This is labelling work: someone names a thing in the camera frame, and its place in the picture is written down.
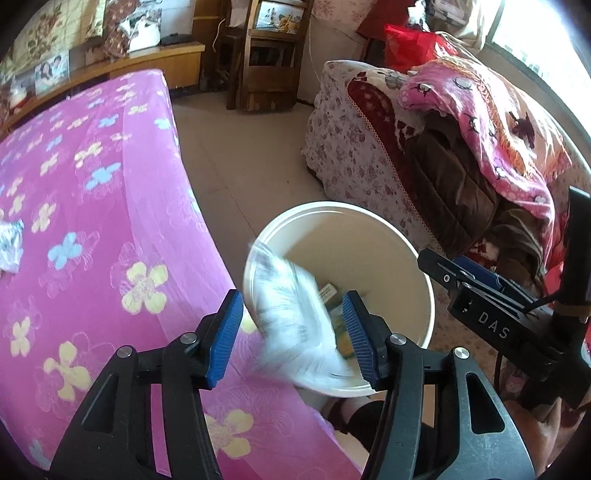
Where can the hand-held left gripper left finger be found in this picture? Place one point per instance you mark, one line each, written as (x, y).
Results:
(226, 341)

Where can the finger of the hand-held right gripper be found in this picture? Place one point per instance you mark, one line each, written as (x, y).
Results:
(478, 273)

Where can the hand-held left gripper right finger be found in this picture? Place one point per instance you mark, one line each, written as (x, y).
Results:
(359, 344)

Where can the green cracker packet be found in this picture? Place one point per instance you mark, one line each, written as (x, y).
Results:
(340, 330)

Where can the white paper wrapper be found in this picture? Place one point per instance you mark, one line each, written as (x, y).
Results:
(295, 318)

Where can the white bucket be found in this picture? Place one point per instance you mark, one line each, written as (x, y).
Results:
(369, 249)

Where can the white plastic bag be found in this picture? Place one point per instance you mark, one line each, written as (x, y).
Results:
(10, 249)

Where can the person's right forearm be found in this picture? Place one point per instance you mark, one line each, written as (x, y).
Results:
(535, 429)

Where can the person's leg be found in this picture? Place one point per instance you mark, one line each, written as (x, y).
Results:
(355, 424)

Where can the brown jacket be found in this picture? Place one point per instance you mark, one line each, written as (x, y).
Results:
(443, 184)

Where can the pink printed blanket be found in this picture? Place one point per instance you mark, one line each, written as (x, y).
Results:
(475, 115)

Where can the floral covered sofa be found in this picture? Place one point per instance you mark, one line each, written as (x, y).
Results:
(341, 147)

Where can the pink floral tablecloth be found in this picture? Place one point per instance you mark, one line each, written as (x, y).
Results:
(115, 184)

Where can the red patterned sofa throw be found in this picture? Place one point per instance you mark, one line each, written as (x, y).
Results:
(374, 106)

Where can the red plastic bag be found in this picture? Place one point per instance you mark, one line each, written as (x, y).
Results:
(406, 46)

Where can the window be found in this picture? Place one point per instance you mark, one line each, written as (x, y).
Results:
(540, 32)

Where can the dark wooden chair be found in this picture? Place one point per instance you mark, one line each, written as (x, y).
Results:
(268, 92)

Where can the beige curtain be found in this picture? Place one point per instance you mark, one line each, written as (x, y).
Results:
(475, 18)

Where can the wooden cabinet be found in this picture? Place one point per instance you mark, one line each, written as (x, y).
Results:
(180, 64)

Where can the black set-top box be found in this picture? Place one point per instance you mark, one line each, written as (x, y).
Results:
(175, 38)

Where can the framed wedding photo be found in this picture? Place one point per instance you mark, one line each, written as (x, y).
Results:
(145, 34)

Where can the framed picture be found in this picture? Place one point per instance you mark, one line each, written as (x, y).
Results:
(281, 16)

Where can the framed couple photo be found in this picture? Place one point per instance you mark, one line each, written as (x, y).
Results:
(51, 68)

